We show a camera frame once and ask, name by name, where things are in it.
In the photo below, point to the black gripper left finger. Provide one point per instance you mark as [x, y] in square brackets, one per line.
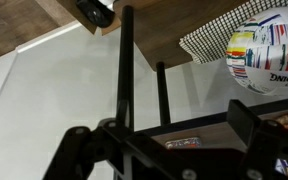
[80, 148]

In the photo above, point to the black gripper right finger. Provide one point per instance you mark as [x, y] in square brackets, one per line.
[262, 139]

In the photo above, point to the black wooden shelf unit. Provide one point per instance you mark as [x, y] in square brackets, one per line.
[158, 25]

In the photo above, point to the colourful Spalding ball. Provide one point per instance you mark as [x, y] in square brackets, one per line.
[257, 53]

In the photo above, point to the black computer mouse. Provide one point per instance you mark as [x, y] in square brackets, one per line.
[96, 12]

